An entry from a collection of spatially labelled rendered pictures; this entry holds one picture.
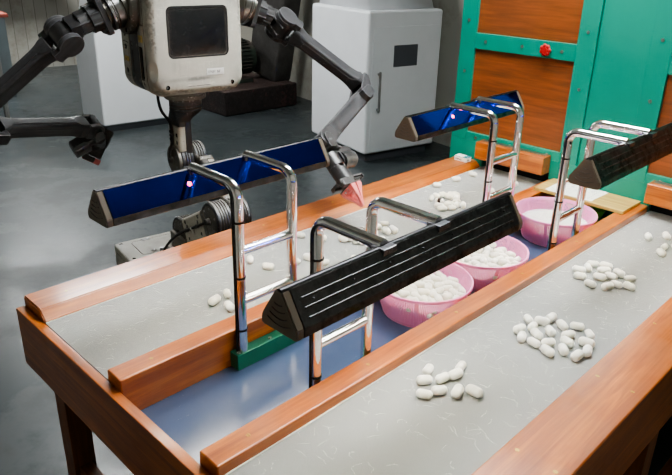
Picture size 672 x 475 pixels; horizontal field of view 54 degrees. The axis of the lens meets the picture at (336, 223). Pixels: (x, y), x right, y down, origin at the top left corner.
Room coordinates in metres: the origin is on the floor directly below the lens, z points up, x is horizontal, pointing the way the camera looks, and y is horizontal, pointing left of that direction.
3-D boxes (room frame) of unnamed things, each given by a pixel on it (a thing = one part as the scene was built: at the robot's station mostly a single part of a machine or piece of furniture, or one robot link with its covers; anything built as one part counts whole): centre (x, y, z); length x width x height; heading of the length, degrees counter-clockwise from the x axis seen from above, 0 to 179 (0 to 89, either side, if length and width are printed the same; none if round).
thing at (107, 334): (1.87, -0.07, 0.73); 1.81 x 0.30 x 0.02; 136
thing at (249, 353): (1.39, 0.21, 0.90); 0.20 x 0.19 x 0.45; 136
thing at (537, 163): (2.50, -0.68, 0.83); 0.30 x 0.06 x 0.07; 46
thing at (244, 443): (1.52, -0.43, 0.71); 1.81 x 0.05 x 0.11; 136
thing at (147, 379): (1.75, -0.19, 0.71); 1.81 x 0.05 x 0.11; 136
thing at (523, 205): (2.07, -0.73, 0.72); 0.27 x 0.27 x 0.10
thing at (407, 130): (2.14, -0.42, 1.08); 0.62 x 0.08 x 0.07; 136
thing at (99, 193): (1.45, 0.26, 1.08); 0.62 x 0.08 x 0.07; 136
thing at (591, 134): (1.80, -0.75, 0.90); 0.20 x 0.19 x 0.45; 136
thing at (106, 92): (6.14, 1.96, 0.66); 0.74 x 0.62 x 1.32; 124
